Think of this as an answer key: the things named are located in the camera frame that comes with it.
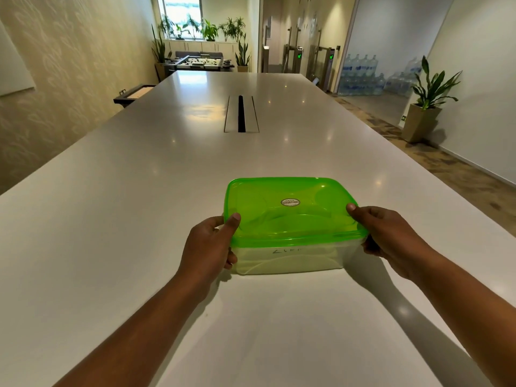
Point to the person's right hand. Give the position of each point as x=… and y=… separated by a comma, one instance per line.
x=391, y=237

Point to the person's left hand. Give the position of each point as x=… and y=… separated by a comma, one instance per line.
x=205, y=249

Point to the clear plastic container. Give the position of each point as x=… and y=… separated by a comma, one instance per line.
x=258, y=263

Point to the green plastic lid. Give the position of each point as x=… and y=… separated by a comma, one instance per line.
x=282, y=221

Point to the person's right forearm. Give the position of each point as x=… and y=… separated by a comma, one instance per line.
x=471, y=310

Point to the person's left forearm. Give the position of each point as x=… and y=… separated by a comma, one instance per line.
x=141, y=338

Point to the potted plant tan planter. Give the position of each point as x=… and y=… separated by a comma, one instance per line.
x=421, y=120

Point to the stack of water jugs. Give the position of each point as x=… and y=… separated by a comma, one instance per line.
x=360, y=76

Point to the black side table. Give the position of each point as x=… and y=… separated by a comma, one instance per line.
x=135, y=94

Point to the metal turnstile gate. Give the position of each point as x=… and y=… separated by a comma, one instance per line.
x=293, y=58
x=324, y=66

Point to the foosball table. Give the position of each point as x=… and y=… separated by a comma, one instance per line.
x=199, y=62

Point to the tall snake plant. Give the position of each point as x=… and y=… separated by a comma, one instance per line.
x=243, y=56
x=160, y=54

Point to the white low cabinet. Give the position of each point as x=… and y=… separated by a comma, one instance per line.
x=201, y=47

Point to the small green potted plant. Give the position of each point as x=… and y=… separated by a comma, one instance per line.
x=210, y=32
x=186, y=30
x=231, y=30
x=166, y=26

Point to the bright window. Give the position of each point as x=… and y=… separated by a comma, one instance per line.
x=181, y=12

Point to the white wall board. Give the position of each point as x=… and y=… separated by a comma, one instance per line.
x=14, y=60

